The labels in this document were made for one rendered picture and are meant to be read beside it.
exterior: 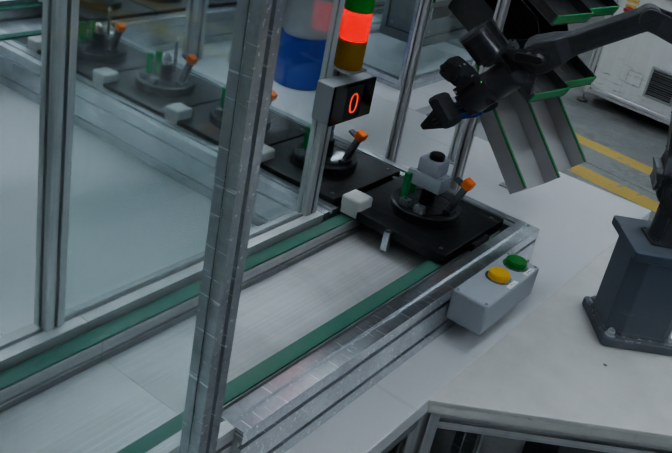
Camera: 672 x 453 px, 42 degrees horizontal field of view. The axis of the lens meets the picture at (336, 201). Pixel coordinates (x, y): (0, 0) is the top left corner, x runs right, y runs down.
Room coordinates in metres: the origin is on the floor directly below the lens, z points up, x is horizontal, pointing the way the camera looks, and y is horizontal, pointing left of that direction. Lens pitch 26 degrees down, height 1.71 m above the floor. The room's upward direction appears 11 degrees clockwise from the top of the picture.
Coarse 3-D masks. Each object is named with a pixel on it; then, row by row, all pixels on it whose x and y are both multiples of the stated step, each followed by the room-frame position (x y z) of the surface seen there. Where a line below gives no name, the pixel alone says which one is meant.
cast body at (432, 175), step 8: (432, 152) 1.54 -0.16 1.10; (440, 152) 1.55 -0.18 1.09; (424, 160) 1.53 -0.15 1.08; (432, 160) 1.53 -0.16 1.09; (440, 160) 1.53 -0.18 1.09; (448, 160) 1.54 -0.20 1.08; (416, 168) 1.54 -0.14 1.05; (424, 168) 1.53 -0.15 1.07; (432, 168) 1.52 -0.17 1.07; (440, 168) 1.52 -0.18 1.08; (448, 168) 1.55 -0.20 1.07; (416, 176) 1.53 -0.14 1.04; (424, 176) 1.52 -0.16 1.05; (432, 176) 1.52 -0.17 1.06; (440, 176) 1.52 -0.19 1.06; (448, 176) 1.54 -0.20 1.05; (416, 184) 1.53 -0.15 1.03; (424, 184) 1.52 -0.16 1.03; (432, 184) 1.51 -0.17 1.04; (440, 184) 1.51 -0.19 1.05; (448, 184) 1.53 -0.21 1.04; (432, 192) 1.51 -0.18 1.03; (440, 192) 1.51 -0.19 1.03
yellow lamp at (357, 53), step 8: (344, 40) 1.42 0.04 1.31; (336, 48) 1.44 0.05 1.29; (344, 48) 1.42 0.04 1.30; (352, 48) 1.42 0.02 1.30; (360, 48) 1.42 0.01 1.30; (336, 56) 1.43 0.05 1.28; (344, 56) 1.42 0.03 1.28; (352, 56) 1.42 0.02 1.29; (360, 56) 1.42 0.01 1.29; (336, 64) 1.43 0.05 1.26; (344, 64) 1.42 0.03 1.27; (352, 64) 1.42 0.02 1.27; (360, 64) 1.43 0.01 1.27
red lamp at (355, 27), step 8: (344, 8) 1.44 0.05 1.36; (344, 16) 1.43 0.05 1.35; (352, 16) 1.42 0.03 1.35; (360, 16) 1.42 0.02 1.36; (368, 16) 1.42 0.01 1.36; (344, 24) 1.42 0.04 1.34; (352, 24) 1.42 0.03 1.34; (360, 24) 1.42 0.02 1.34; (368, 24) 1.43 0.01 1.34; (344, 32) 1.42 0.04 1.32; (352, 32) 1.42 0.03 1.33; (360, 32) 1.42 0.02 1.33; (368, 32) 1.43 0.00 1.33; (352, 40) 1.42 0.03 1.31; (360, 40) 1.42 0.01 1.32
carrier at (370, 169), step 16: (336, 144) 1.74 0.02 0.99; (336, 160) 1.65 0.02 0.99; (352, 160) 1.67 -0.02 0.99; (368, 160) 1.73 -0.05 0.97; (336, 176) 1.61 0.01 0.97; (352, 176) 1.63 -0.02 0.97; (368, 176) 1.65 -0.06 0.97; (384, 176) 1.67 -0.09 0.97; (320, 192) 1.53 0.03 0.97; (336, 192) 1.54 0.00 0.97
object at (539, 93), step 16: (464, 0) 1.82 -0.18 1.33; (480, 0) 1.79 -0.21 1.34; (496, 0) 1.92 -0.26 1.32; (512, 0) 1.89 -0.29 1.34; (464, 16) 1.81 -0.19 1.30; (480, 16) 1.79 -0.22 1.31; (512, 16) 1.88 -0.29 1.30; (528, 16) 1.86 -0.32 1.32; (512, 32) 1.88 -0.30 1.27; (528, 32) 1.85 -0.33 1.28; (544, 80) 1.78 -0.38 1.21; (560, 80) 1.78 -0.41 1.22; (528, 96) 1.68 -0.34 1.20; (544, 96) 1.70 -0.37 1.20; (560, 96) 1.76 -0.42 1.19
